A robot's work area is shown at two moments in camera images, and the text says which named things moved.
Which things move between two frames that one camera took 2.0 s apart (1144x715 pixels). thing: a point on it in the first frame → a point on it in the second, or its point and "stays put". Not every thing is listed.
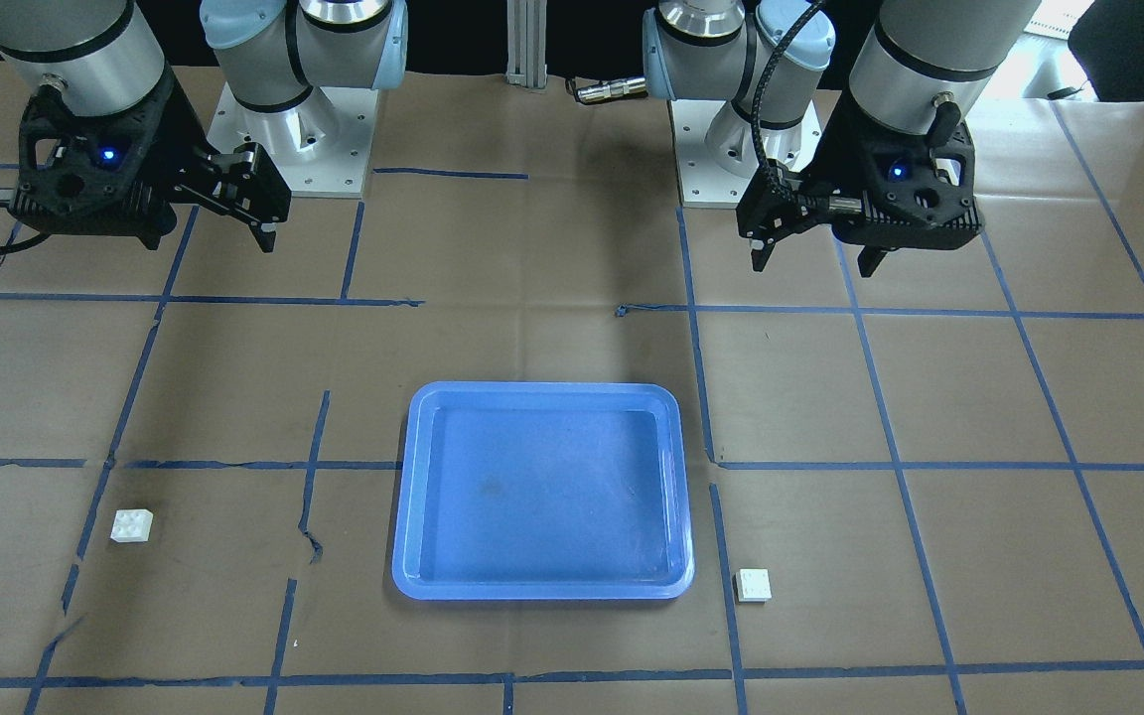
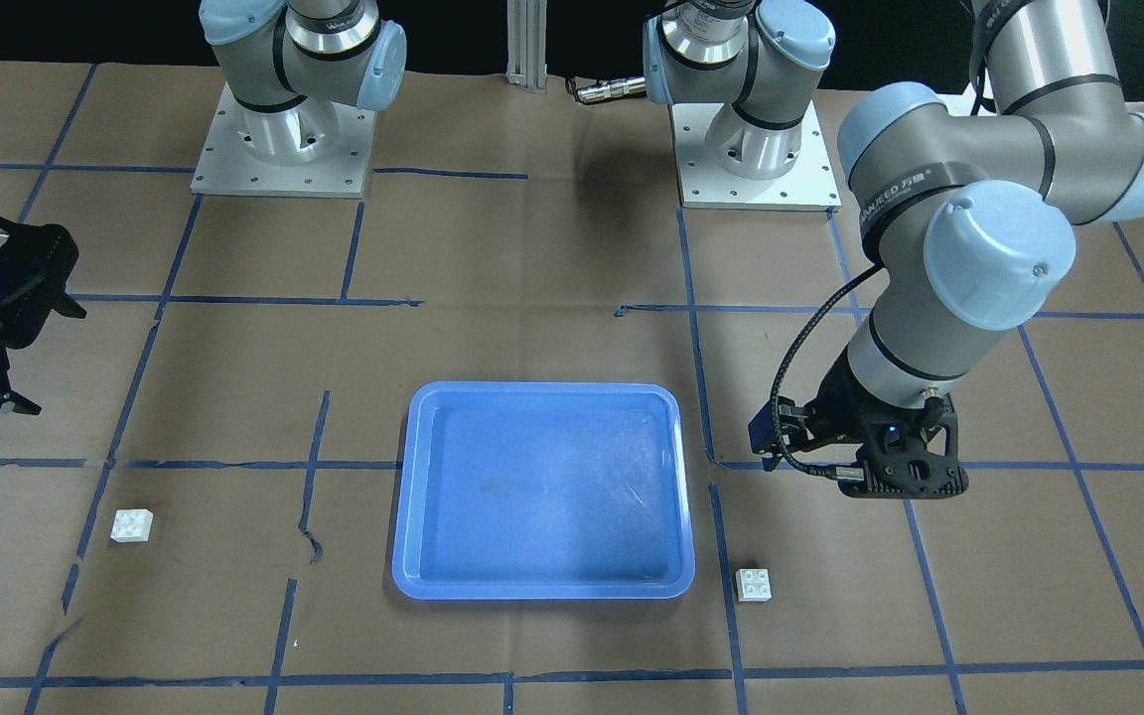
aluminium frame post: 526,43 stays put
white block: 752,585 stays put
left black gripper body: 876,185 → 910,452
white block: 131,525 stays put
